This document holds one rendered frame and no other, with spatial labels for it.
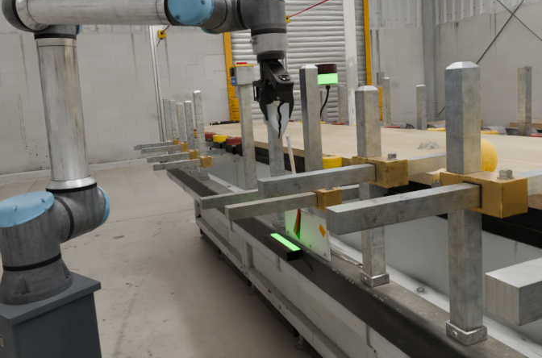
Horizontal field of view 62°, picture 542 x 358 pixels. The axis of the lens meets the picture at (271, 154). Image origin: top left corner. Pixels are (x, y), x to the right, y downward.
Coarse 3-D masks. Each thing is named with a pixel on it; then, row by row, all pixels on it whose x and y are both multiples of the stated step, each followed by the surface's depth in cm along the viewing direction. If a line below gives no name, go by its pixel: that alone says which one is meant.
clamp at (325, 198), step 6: (306, 192) 116; (318, 192) 110; (324, 192) 107; (330, 192) 108; (336, 192) 108; (318, 198) 110; (324, 198) 107; (330, 198) 108; (336, 198) 109; (318, 204) 110; (324, 204) 108; (330, 204) 108; (336, 204) 109; (324, 210) 108
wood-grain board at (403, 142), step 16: (208, 128) 333; (224, 128) 320; (240, 128) 307; (256, 128) 296; (288, 128) 276; (336, 128) 250; (352, 128) 242; (384, 128) 229; (256, 144) 213; (336, 144) 175; (352, 144) 171; (384, 144) 164; (400, 144) 161; (416, 144) 158; (496, 144) 144; (512, 144) 141; (528, 144) 139; (512, 160) 113; (528, 160) 112; (416, 176) 109; (432, 176) 104
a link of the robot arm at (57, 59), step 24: (48, 48) 132; (72, 48) 136; (48, 72) 133; (72, 72) 136; (48, 96) 134; (72, 96) 136; (48, 120) 135; (72, 120) 136; (48, 144) 137; (72, 144) 137; (72, 168) 137; (72, 192) 136; (96, 192) 144; (96, 216) 143
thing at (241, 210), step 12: (312, 192) 112; (348, 192) 114; (384, 192) 118; (240, 204) 105; (252, 204) 104; (264, 204) 105; (276, 204) 107; (288, 204) 108; (300, 204) 109; (312, 204) 110; (228, 216) 102; (240, 216) 103; (252, 216) 105
